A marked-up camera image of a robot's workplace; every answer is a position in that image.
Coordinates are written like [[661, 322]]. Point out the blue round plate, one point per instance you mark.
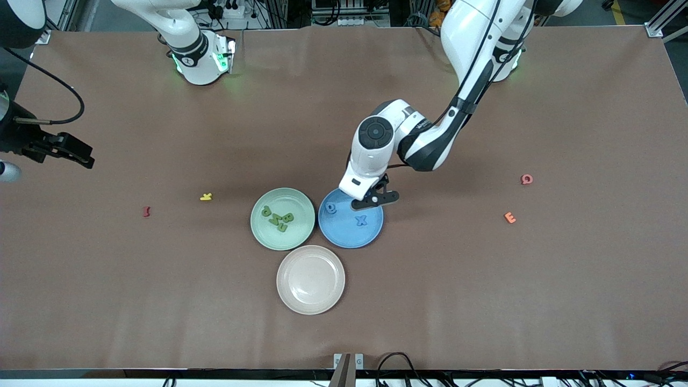
[[344, 234]]

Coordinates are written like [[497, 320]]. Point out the green foam letter N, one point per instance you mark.
[[275, 219]]

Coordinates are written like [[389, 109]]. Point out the beige pink round plate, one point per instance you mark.
[[310, 279]]

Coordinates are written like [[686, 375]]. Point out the grey metal mounting bracket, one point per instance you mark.
[[359, 361]]

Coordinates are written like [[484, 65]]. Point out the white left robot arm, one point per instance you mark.
[[371, 156]]

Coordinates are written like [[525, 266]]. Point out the orange foam letter E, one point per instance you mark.
[[506, 217]]

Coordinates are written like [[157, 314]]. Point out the green foam letter B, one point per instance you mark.
[[284, 217]]

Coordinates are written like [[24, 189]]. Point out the brown angled post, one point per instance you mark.
[[341, 376]]

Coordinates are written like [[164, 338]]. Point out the green foam letter P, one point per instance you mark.
[[266, 214]]

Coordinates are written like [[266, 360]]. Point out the aluminium frame profile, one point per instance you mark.
[[653, 29], [40, 37]]

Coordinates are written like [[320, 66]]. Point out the yellow foam letter K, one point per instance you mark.
[[206, 197]]

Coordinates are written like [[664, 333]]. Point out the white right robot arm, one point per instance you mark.
[[188, 43]]

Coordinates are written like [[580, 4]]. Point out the white power strip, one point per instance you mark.
[[352, 21], [236, 21]]

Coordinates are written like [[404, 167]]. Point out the blue foam letter X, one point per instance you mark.
[[362, 221]]

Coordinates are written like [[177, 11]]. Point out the green round plate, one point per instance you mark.
[[282, 242]]

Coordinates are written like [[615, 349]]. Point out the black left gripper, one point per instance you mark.
[[379, 186]]

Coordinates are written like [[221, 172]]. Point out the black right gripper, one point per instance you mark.
[[17, 138]]

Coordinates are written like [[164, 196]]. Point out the orange fruit pile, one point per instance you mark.
[[438, 6]]

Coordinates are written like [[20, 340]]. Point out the pink foam letter Q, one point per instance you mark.
[[522, 180]]

